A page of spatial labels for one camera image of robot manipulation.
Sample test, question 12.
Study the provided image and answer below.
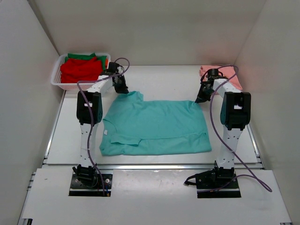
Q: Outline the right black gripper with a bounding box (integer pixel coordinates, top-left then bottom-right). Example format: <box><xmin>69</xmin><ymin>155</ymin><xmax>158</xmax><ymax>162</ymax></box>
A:
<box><xmin>195</xmin><ymin>83</ymin><xmax>215</xmax><ymax>104</ymax></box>

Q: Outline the teal t shirt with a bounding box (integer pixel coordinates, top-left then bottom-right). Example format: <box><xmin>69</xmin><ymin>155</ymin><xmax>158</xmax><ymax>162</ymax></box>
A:
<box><xmin>99</xmin><ymin>91</ymin><xmax>212</xmax><ymax>156</ymax></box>

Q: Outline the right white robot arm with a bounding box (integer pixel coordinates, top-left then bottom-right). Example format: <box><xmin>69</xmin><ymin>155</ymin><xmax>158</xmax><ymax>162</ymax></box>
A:
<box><xmin>195</xmin><ymin>67</ymin><xmax>251</xmax><ymax>170</ymax></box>

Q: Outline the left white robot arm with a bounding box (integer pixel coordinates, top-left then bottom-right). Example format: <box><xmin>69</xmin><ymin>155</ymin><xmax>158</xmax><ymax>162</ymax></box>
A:
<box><xmin>76</xmin><ymin>61</ymin><xmax>128</xmax><ymax>167</ymax></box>

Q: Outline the green t shirt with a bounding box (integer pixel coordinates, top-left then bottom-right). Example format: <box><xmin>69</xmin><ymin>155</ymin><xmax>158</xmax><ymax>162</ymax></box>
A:
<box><xmin>64</xmin><ymin>53</ymin><xmax>108</xmax><ymax>70</ymax></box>

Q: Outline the folded pink t shirt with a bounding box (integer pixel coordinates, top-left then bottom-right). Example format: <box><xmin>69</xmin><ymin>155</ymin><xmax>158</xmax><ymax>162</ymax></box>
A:
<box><xmin>199</xmin><ymin>65</ymin><xmax>243</xmax><ymax>91</ymax></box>

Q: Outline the red t shirt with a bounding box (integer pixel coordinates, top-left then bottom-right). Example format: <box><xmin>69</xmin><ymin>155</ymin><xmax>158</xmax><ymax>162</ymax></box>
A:
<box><xmin>60</xmin><ymin>57</ymin><xmax>103</xmax><ymax>83</ymax></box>

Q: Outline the white plastic basket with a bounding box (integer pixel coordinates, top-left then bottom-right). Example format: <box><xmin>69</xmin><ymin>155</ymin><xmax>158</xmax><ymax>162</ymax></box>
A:
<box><xmin>51</xmin><ymin>52</ymin><xmax>111</xmax><ymax>90</ymax></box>

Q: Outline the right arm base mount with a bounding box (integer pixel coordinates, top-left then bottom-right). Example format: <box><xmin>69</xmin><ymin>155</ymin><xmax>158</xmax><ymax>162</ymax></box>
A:
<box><xmin>184</xmin><ymin>163</ymin><xmax>241</xmax><ymax>199</ymax></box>

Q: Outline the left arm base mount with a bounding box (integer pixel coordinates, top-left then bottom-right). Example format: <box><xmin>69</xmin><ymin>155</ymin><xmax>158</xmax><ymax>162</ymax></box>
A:
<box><xmin>68</xmin><ymin>165</ymin><xmax>113</xmax><ymax>197</ymax></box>

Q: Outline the metal table rail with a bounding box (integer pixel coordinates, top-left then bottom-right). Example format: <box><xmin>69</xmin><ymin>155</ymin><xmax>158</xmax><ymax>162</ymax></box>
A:
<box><xmin>42</xmin><ymin>163</ymin><xmax>263</xmax><ymax>170</ymax></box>

